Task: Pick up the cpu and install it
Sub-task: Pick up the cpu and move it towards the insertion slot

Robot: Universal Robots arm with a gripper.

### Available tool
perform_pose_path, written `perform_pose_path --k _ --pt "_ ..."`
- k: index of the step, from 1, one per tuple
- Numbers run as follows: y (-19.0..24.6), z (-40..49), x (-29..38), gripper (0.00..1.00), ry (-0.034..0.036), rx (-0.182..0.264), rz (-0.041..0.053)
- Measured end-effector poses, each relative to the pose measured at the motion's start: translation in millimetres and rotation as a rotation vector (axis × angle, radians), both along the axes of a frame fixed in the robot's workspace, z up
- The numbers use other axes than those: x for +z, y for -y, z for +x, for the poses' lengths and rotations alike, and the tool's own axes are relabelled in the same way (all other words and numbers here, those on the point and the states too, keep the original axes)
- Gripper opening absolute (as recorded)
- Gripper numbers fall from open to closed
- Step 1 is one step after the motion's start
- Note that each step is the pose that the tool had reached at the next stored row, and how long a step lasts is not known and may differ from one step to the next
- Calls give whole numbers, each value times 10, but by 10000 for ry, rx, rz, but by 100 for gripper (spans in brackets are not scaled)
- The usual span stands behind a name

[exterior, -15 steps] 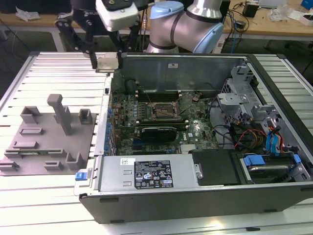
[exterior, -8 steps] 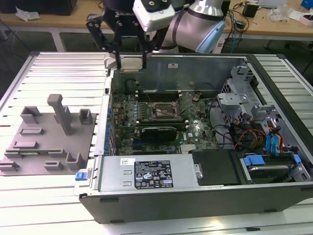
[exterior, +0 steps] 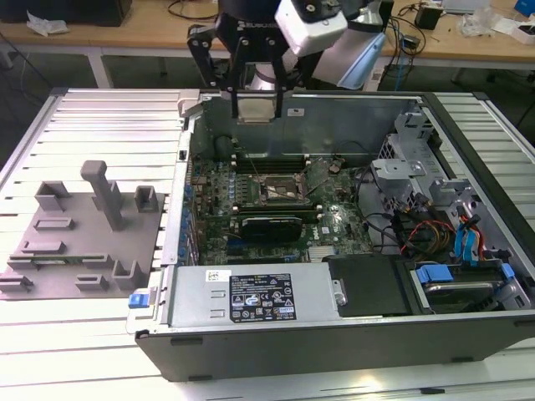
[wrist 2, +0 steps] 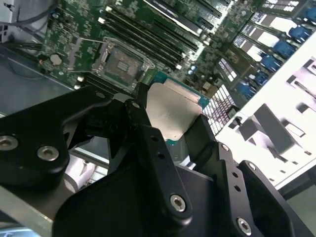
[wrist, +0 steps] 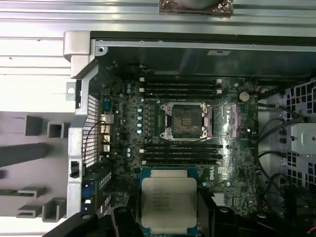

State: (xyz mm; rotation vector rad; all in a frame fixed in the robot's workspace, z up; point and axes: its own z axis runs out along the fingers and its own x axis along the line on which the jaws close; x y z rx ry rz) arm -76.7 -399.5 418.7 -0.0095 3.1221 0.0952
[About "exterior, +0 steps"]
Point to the green motherboard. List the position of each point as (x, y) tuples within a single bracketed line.
[(217, 196)]

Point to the grey parts rack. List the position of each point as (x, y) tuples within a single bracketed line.
[(83, 246)]

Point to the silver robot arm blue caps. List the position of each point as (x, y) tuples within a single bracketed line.
[(330, 62)]

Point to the open white box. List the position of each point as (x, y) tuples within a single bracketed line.
[(507, 26)]

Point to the blue case latch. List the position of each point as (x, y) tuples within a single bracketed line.
[(139, 301)]

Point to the hard disk in blue carrier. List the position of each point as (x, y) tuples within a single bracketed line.
[(434, 273)]

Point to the crumpled white plastic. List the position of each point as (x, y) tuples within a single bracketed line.
[(46, 25)]

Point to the black graphics card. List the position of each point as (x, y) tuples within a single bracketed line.
[(271, 229)]

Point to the black computer box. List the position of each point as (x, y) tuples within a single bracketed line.
[(62, 10)]

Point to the blue box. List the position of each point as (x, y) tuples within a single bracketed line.
[(526, 6)]

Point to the round coin battery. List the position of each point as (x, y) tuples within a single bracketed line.
[(334, 168)]

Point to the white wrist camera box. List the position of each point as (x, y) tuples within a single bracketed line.
[(317, 35)]

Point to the blue expansion slot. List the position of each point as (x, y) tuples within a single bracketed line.
[(235, 242)]

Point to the black grey PC case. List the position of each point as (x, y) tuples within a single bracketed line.
[(334, 355)]

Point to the silver CPU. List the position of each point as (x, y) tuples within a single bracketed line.
[(256, 109)]

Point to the clear plastic bag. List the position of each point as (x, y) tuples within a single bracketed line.
[(478, 21)]

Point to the black RAM slot bank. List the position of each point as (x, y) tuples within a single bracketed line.
[(276, 209), (271, 163)]

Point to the grey power supply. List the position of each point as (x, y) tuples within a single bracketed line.
[(200, 292)]

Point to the silver chipset heatsink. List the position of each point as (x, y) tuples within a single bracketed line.
[(322, 253)]

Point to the wooden desk white frame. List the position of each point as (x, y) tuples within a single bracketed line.
[(138, 35)]

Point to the grey metal disk bay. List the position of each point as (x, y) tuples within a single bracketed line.
[(395, 169)]

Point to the flat silver box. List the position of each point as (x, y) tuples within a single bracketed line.
[(466, 5)]

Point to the green RAM stick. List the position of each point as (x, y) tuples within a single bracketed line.
[(50, 261)]

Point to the black drive bay cover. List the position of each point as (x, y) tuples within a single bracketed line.
[(368, 288)]

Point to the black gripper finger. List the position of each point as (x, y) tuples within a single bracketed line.
[(235, 62), (279, 62)]

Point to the black power adapter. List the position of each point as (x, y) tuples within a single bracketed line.
[(428, 17)]

